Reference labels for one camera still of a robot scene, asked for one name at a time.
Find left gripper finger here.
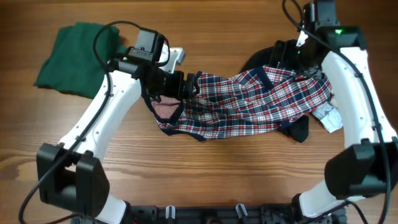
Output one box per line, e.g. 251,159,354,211
186,72,201,86
183,84,200,100

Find plaid red navy shirt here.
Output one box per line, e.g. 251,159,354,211
143,65,332,142

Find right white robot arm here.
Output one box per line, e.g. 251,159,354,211
270,1,397,223

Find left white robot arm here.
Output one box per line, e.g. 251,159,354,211
36,45,194,223

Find white crumpled garment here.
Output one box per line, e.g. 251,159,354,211
312,96,343,133

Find black garment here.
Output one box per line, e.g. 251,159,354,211
240,39,309,143

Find folded green cloth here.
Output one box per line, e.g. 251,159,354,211
34,22,126,99

